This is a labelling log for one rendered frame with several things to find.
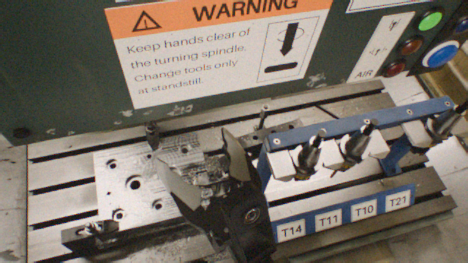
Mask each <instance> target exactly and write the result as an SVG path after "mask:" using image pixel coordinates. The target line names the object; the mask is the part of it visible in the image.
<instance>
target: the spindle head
mask: <svg viewBox="0 0 468 263"><path fill-rule="evenodd" d="M161 1H172V0H129V1H118V2H116V0H0V133H1V134H2V135H3V136H4V137H5V138H6V139H7V140H8V141H9V142H10V143H11V144H12V145H13V146H15V147H18V146H23V145H30V144H34V143H38V142H45V141H49V140H55V139H59V138H63V137H71V136H75V135H79V134H85V133H90V132H96V131H100V130H104V129H112V128H116V127H120V126H126V125H130V124H135V123H141V122H145V121H152V120H156V119H160V118H167V117H171V116H175V115H182V114H186V113H196V112H200V111H205V110H212V109H216V108H220V107H226V106H230V105H234V104H241V103H245V102H253V101H257V100H261V99H267V98H272V97H275V96H282V95H286V94H293V93H298V92H302V91H308V90H312V89H317V88H323V87H327V86H331V85H338V84H342V83H346V82H347V81H348V79H349V77H350V75H351V74H352V71H353V69H354V68H355V67H356V65H357V63H358V62H359V60H360V58H361V56H362V53H363V51H364V50H365V48H366V46H367V44H368V43H369V40H370V39H371V37H372V35H373V33H374V31H375V30H376V28H377V26H378V25H379V24H380V21H381V20H382V18H383V17H385V16H389V15H398V14H403V13H408V12H415V14H414V15H413V17H412V19H411V20H410V22H409V23H408V24H407V27H405V29H404V30H403V31H402V34H401V36H400V37H399V39H398V40H397V42H396V44H395V45H394V46H393V48H392V50H391V51H390V52H389V54H388V56H387V58H386V59H385V60H384V62H383V63H382V65H381V67H380V68H379V69H378V70H377V72H376V74H375V75H374V76H373V77H379V76H382V75H381V72H382V70H383V69H384V68H385V67H386V66H387V65H388V64H389V63H391V62H393V61H395V60H398V59H406V60H407V62H408V65H407V68H406V69H405V70H404V71H403V72H405V71H409V70H410V69H411V68H412V67H413V65H414V64H415V62H416V61H417V60H418V59H419V58H420V56H421V55H422V54H423V52H424V51H425V50H426V48H427V47H428V46H429V45H430V43H431V42H432V41H433V39H434V38H435V36H436V35H437V34H438V33H439V32H440V30H441V29H442V28H443V26H444V25H445V24H446V23H447V21H448V20H449V18H450V17H451V15H452V14H453V13H454V12H455V11H456V9H457V8H458V7H459V5H460V4H461V3H462V1H463V0H431V1H422V2H416V3H411V4H402V5H397V6H392V7H383V8H377V9H368V10H363V11H359V12H349V13H346V12H345V11H346V8H347V6H348V4H349V2H350V0H333V1H332V3H331V6H330V9H329V10H328V14H327V16H326V19H325V22H324V23H323V25H322V28H321V31H320V34H319V36H318V40H317V44H316V46H315V49H314V52H313V54H312V57H311V59H310V62H309V65H308V67H307V69H306V72H305V74H304V76H303V78H299V79H295V80H288V81H284V82H279V83H272V84H268V85H261V86H257V87H252V88H245V89H241V90H237V91H229V92H226V93H221V94H214V95H210V96H202V97H198V98H194V99H187V100H182V101H179V102H171V103H167V104H160V105H156V106H151V107H144V108H140V109H135V106H134V104H133V101H132V97H131V93H130V91H129V87H128V84H127V80H126V78H125V74H124V70H123V69H122V65H121V62H120V58H119V56H118V52H117V49H116V45H115V42H114V39H113V35H112V32H111V30H110V26H109V23H108V21H107V17H106V14H105V9H109V8H115V7H126V6H132V5H139V4H148V3H154V2H161ZM433 7H442V8H443V9H444V10H445V16H444V18H443V20H442V22H441V23H440V24H438V25H437V26H436V27H434V28H432V29H430V30H428V31H424V32H416V31H414V29H413V24H414V22H415V21H416V19H417V18H418V17H419V16H420V15H421V14H422V13H424V12H425V11H426V10H428V9H431V8H433ZM418 34H420V35H423V36H424V37H425V42H424V44H423V46H422V48H421V49H419V50H418V51H417V52H415V53H413V54H412V55H410V56H407V57H398V56H397V55H396V50H397V48H398V46H399V45H400V44H401V43H402V42H403V41H404V40H405V39H407V38H408V37H411V36H414V35H418Z"/></svg>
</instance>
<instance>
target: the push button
mask: <svg viewBox="0 0 468 263"><path fill-rule="evenodd" d="M457 52H458V48H457V47H456V46H455V45H446V46H444V47H442V48H440V49H439V50H437V51H436V52H435V53H433V54H432V55H431V56H430V57H429V58H428V60H427V62H426V63H427V65H428V66H429V67H430V68H437V67H440V66H443V65H444V64H446V63H447V62H449V61H450V60H451V59H452V58H454V57H455V55H456V54H457Z"/></svg>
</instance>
